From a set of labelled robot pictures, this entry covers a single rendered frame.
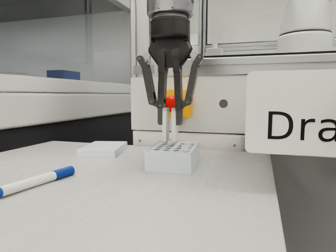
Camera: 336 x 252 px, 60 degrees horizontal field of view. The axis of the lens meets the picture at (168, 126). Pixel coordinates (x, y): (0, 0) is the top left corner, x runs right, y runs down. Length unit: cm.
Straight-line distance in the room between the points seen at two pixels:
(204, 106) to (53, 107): 54
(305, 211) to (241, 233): 50
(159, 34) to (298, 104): 27
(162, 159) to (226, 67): 34
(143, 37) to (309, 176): 55
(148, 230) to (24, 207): 17
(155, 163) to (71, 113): 68
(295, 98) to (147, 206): 23
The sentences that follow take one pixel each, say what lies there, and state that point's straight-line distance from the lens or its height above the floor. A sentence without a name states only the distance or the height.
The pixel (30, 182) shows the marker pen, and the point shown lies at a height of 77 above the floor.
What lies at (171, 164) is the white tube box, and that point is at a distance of 51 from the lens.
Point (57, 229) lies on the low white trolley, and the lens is 33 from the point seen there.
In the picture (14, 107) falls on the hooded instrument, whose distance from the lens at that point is 95.
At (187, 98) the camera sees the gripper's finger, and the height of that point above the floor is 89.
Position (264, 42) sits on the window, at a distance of 77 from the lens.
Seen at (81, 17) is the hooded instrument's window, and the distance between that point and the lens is 129.
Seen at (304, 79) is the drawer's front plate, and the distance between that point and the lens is 41.
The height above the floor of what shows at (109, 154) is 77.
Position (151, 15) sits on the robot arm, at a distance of 58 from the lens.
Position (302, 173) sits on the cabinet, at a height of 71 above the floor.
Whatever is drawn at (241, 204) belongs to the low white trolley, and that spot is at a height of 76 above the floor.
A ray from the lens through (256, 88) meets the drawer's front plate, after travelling 41.
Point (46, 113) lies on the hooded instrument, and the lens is 104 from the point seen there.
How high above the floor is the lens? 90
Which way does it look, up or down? 6 degrees down
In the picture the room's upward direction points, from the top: straight up
